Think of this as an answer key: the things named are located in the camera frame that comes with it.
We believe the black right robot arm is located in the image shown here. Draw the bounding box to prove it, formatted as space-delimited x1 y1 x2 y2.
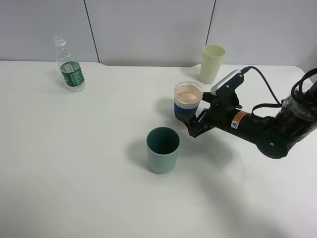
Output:
175 66 317 159

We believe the clear green label bottle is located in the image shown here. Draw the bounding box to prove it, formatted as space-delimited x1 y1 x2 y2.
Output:
53 35 86 92

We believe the teal plastic cup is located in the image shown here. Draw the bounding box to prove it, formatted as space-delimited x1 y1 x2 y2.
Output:
146 127 180 174

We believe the pale green tall cup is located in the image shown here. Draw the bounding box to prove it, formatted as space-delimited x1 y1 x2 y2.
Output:
200 45 226 84

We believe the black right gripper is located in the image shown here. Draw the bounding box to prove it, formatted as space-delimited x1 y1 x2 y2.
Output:
178 74 250 139

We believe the blue sleeve glass cup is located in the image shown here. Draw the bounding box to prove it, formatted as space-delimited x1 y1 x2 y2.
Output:
174 81 204 121

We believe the black right camera cable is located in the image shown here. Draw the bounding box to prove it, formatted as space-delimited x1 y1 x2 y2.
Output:
240 66 285 105

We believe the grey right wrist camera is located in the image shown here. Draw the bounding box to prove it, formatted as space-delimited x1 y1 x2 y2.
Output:
211 69 241 96

